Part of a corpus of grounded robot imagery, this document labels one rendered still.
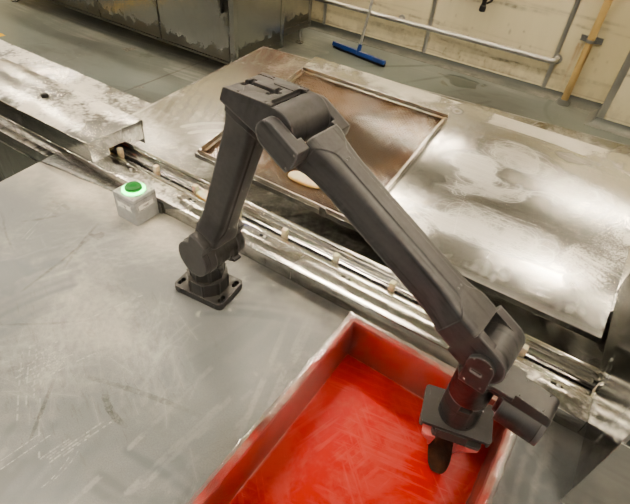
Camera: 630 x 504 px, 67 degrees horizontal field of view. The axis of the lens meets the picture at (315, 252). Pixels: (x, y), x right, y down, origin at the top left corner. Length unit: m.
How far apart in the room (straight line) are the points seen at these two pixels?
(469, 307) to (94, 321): 0.72
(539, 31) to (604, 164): 3.20
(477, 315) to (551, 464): 0.40
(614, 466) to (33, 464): 0.84
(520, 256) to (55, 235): 1.05
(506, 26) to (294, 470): 4.21
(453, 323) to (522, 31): 4.12
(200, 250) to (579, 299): 0.76
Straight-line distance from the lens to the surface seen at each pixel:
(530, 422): 0.68
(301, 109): 0.62
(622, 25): 4.51
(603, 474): 0.84
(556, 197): 1.31
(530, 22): 4.59
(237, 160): 0.72
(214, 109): 1.74
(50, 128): 1.50
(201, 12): 4.01
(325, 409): 0.87
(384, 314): 0.97
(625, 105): 4.34
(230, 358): 0.93
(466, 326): 0.60
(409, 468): 0.85
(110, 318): 1.03
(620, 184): 1.42
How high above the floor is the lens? 1.58
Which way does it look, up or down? 42 degrees down
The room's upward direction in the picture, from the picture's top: 6 degrees clockwise
